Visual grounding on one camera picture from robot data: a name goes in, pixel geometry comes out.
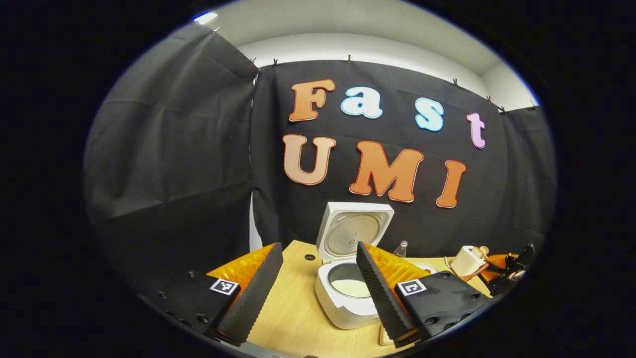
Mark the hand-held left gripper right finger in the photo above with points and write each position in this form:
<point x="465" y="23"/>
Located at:
<point x="380" y="293"/>

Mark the cream rice container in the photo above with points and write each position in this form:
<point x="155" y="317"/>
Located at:
<point x="385" y="338"/>

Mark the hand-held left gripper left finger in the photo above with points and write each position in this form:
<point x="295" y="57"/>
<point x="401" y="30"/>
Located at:
<point x="253" y="298"/>

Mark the white round plate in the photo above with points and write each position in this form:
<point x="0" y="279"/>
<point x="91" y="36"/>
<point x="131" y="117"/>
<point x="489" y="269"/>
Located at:
<point x="430" y="267"/>

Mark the toast bread slice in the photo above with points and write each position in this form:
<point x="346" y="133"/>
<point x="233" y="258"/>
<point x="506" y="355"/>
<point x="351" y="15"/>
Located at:
<point x="484" y="250"/>
<point x="477" y="253"/>

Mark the black backdrop cloth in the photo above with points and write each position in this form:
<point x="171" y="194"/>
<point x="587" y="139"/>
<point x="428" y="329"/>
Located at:
<point x="198" y="149"/>

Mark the clear plastic water bottle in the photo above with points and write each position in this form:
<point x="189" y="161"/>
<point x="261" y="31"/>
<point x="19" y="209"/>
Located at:
<point x="400" y="250"/>

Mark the white rice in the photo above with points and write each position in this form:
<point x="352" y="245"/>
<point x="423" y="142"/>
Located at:
<point x="350" y="287"/>

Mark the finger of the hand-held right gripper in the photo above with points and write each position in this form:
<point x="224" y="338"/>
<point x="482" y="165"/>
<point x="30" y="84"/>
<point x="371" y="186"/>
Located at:
<point x="492" y="275"/>
<point x="501" y="260"/>

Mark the white toaster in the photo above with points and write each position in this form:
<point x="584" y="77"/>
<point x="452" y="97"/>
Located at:
<point x="463" y="261"/>

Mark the white rice cooker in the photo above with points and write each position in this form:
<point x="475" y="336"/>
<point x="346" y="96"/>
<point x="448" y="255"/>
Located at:
<point x="348" y="313"/>

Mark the ceiling light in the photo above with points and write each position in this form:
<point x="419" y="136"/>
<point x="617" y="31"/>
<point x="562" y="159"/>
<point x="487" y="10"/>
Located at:
<point x="205" y="17"/>

